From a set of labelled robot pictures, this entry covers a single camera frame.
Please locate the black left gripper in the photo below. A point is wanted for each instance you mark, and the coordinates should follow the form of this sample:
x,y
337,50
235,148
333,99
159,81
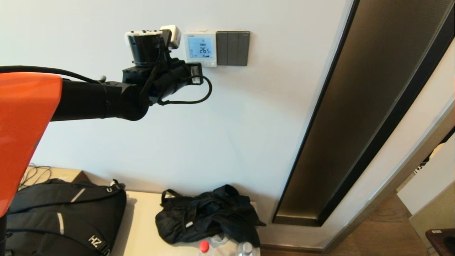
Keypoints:
x,y
145,49

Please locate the white wall thermostat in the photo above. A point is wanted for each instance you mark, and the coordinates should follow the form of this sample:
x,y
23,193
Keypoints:
x,y
201,48

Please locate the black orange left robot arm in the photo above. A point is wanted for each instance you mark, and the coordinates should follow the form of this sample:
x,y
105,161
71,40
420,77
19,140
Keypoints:
x,y
81,99

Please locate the black crumpled fabric bag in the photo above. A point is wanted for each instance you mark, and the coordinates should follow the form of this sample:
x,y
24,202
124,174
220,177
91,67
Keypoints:
x,y
206,217

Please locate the black backpack with white print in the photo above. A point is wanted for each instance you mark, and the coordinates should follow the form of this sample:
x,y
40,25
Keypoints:
x,y
71,220

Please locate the red cap water bottle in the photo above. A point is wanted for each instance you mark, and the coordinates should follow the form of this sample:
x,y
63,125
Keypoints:
x,y
204,246

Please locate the grey cap clear bottle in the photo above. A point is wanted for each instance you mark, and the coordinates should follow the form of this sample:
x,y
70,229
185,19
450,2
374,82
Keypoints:
x,y
247,249

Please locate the dark brown wooden table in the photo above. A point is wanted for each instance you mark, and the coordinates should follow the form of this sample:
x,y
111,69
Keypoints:
x,y
442,241

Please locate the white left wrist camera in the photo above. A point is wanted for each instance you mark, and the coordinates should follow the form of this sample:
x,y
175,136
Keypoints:
x,y
173,35

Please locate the dark grey wall switch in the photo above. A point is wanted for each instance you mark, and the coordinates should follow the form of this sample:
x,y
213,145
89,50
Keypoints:
x,y
233,48

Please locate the grey door frame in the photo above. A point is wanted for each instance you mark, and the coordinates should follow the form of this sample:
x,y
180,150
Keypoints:
x,y
408,166

